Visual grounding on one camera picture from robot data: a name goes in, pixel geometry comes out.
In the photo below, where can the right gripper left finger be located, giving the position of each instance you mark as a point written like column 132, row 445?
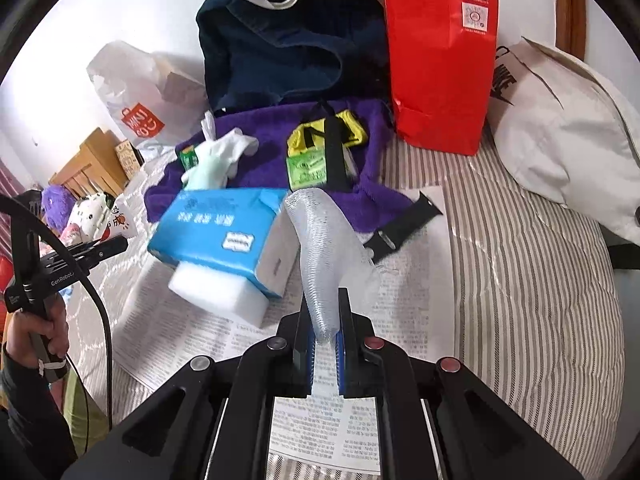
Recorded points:
column 211, row 420

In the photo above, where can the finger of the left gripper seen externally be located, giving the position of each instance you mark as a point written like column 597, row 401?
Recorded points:
column 100, row 250

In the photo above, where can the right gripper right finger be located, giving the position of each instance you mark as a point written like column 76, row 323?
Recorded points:
column 439, row 420

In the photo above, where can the white sponge block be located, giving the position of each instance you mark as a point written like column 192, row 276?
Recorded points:
column 228, row 295

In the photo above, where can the green snack packet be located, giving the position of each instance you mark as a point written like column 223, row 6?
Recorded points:
column 188, row 157

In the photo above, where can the white pale green glove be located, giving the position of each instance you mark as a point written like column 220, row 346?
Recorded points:
column 218, row 161

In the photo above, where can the blue tissue pack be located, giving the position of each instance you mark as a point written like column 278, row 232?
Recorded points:
column 243, row 231

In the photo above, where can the clear mesh drawstring pouch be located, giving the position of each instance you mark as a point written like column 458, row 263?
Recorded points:
column 331, row 258

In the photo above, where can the black watch strap short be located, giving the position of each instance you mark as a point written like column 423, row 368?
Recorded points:
column 388, row 239

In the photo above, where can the green wet wipes pack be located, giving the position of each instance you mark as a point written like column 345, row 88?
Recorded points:
column 308, row 169

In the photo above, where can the black watch strap long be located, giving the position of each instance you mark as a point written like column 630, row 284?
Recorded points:
column 336, row 177

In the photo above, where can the dark sleeve forearm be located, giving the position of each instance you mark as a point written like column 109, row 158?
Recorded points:
column 35, row 438

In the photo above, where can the person's left hand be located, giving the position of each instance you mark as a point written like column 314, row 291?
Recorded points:
column 24, row 324

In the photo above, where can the white Hello Kitty plush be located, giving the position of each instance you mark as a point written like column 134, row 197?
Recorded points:
column 87, row 217

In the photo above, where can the white orange snack bag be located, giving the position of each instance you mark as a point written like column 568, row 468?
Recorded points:
column 120, row 222

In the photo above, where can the purple plush toy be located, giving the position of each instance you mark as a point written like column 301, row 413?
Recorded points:
column 57, row 203

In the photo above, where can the wooden furniture piece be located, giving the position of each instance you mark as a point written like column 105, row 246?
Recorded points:
column 94, row 168

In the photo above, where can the patterned brown box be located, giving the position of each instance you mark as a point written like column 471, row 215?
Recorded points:
column 129, row 158

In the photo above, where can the printed newspaper sheet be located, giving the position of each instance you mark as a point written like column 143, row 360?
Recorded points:
column 407, row 300

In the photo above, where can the striped bed quilt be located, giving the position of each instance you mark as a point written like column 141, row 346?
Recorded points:
column 535, row 314

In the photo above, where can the white Miniso plastic bag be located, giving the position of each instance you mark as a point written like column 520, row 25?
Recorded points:
column 153, row 103

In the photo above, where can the white twisted plastic piece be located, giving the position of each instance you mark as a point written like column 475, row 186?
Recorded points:
column 208, row 126

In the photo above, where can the purple towel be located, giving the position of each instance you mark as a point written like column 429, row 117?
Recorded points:
column 369, row 203

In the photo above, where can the yellow black small pouch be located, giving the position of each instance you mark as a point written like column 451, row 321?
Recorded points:
column 312, row 134

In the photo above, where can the navy blue tote bag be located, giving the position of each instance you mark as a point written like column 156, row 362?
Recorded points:
column 260, row 53

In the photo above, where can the white Nike bag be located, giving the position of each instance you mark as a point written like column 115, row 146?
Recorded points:
column 564, row 132

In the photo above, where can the red paper shopping bag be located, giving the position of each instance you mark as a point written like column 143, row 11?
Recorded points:
column 442, row 55

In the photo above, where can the wooden headboard post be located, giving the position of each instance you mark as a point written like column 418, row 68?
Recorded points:
column 571, row 27

